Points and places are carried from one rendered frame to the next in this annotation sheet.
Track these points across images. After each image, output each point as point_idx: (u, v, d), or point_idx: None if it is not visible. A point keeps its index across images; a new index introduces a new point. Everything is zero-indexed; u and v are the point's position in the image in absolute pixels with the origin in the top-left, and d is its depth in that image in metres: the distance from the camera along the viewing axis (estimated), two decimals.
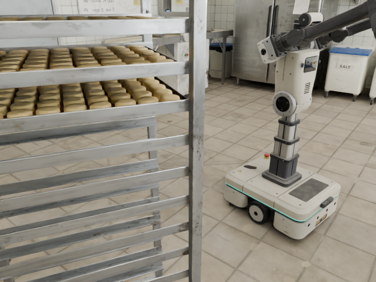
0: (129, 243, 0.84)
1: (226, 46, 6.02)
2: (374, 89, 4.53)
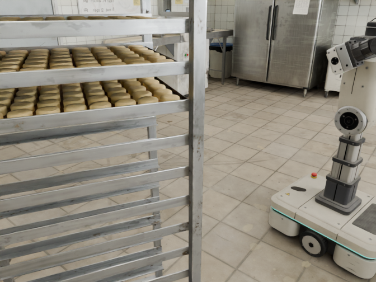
0: (129, 243, 0.84)
1: (226, 46, 6.02)
2: None
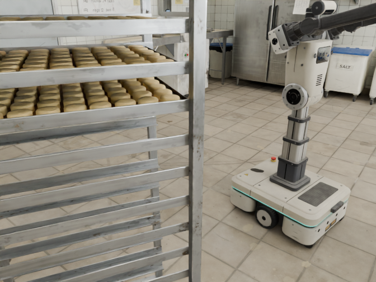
0: (129, 243, 0.84)
1: (226, 46, 6.02)
2: (374, 89, 4.53)
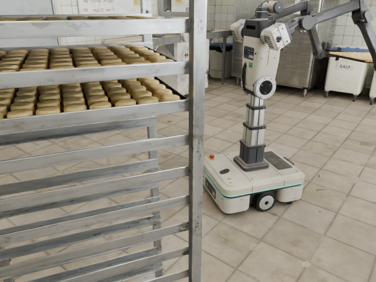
0: (129, 243, 0.84)
1: (226, 46, 6.02)
2: (374, 89, 4.53)
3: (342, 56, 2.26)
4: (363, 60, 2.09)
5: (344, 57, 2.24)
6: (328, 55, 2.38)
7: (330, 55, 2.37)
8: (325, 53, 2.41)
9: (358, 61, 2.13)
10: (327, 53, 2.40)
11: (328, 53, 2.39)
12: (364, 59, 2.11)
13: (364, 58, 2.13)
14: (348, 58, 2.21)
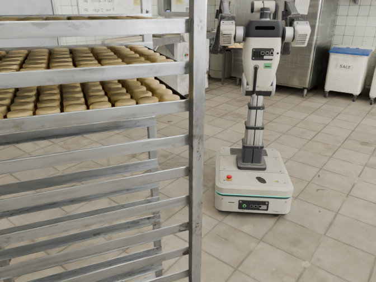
0: (129, 243, 0.84)
1: None
2: (374, 89, 4.53)
3: None
4: None
5: None
6: (233, 49, 2.70)
7: (235, 48, 2.69)
8: (229, 48, 2.70)
9: None
10: (231, 48, 2.69)
11: (232, 47, 2.69)
12: None
13: None
14: None
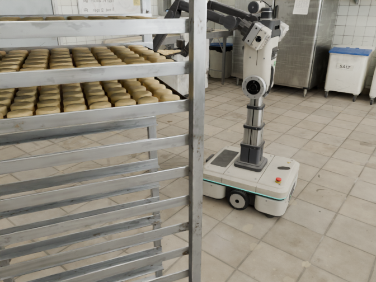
0: (129, 243, 0.84)
1: (226, 46, 6.02)
2: (374, 89, 4.53)
3: (171, 53, 2.35)
4: (183, 51, 2.51)
5: (173, 54, 2.38)
6: None
7: None
8: None
9: (181, 52, 2.48)
10: None
11: None
12: (180, 50, 2.50)
13: (178, 50, 2.49)
14: (175, 53, 2.40)
